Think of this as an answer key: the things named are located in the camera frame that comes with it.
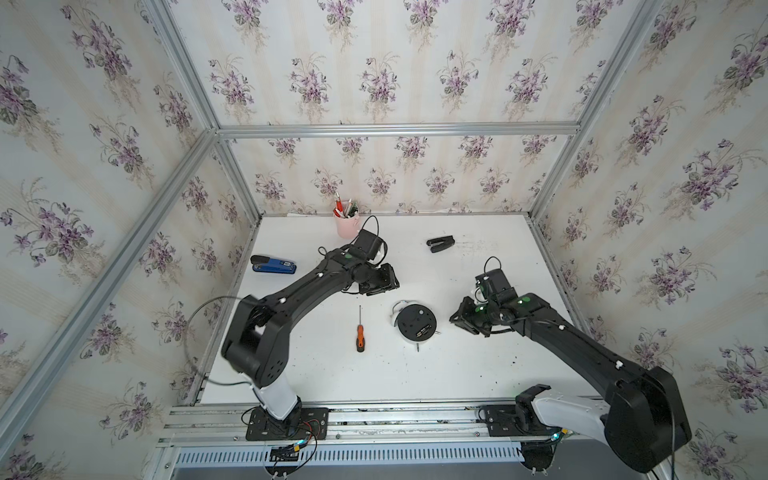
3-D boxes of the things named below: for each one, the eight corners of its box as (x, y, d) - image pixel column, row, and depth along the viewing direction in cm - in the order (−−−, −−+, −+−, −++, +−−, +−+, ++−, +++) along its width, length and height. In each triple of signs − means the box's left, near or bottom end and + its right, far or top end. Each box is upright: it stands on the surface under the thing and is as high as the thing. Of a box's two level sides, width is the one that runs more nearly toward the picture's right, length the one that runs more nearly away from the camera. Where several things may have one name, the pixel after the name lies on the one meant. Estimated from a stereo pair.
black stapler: (431, 253, 111) (432, 248, 108) (426, 244, 113) (427, 239, 111) (455, 246, 113) (456, 241, 111) (449, 238, 116) (451, 233, 113)
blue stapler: (252, 270, 107) (247, 261, 103) (258, 261, 110) (254, 252, 106) (290, 280, 105) (286, 271, 100) (296, 270, 107) (292, 261, 103)
